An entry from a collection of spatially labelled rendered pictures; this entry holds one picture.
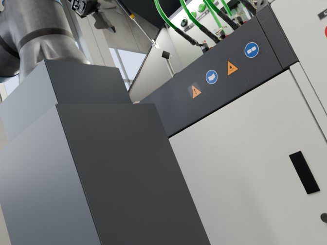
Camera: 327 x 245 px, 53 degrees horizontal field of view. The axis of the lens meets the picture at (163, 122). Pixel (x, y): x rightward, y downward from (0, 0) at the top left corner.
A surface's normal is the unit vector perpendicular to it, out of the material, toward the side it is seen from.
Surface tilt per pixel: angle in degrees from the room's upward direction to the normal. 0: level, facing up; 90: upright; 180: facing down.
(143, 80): 90
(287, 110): 90
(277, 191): 90
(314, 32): 90
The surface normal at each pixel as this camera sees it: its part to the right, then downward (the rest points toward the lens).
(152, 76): 0.65, -0.41
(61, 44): 0.39, -0.65
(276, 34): -0.67, 0.09
